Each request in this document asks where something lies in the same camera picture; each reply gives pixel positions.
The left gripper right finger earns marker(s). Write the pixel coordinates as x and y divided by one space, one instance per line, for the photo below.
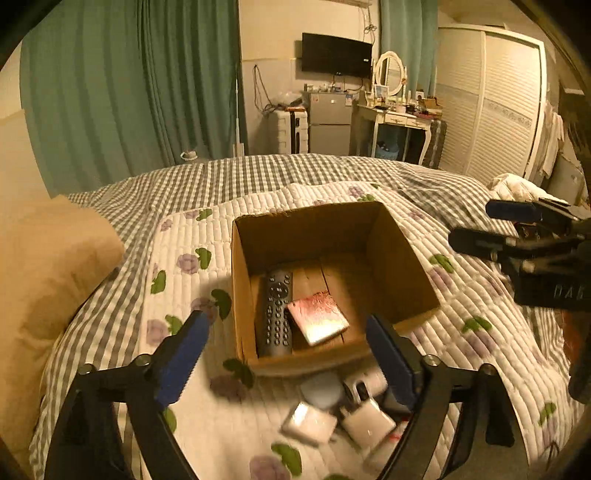
487 443

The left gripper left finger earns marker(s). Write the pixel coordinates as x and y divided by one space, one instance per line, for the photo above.
86 442

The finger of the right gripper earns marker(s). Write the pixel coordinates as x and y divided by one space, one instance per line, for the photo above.
493 247
540 211

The white floral quilted blanket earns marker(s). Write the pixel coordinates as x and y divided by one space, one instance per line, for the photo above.
228 418

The white square box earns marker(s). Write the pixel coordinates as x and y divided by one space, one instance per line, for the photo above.
367 424

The white louvered wardrobe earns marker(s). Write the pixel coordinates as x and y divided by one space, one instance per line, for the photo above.
492 85

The white cylindrical shaver device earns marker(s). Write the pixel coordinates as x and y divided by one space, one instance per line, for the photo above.
365 384

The white dressing table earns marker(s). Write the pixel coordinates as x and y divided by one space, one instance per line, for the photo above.
366 125

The light blue earbud case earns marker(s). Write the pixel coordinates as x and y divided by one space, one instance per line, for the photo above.
323 391

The white flat box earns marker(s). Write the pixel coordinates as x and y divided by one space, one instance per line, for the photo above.
309 425

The black remote control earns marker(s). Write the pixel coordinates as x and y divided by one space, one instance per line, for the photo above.
275 337

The yellow pillow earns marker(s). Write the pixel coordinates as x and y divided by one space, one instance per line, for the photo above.
51 262

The white round mirror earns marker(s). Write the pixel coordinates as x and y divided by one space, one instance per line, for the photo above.
389 74

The red white patterned box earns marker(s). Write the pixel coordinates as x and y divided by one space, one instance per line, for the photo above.
318 317

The brown cardboard box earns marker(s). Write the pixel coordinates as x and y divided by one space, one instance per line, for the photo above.
355 251

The grey mini fridge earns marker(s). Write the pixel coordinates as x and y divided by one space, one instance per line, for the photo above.
329 122

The green curtain right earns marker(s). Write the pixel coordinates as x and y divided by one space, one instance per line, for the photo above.
410 29

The green curtain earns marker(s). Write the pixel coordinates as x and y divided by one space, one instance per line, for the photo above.
410 29
113 89

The white suitcase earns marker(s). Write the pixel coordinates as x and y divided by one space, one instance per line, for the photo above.
288 130

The black wall television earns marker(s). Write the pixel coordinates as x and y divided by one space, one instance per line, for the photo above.
336 56

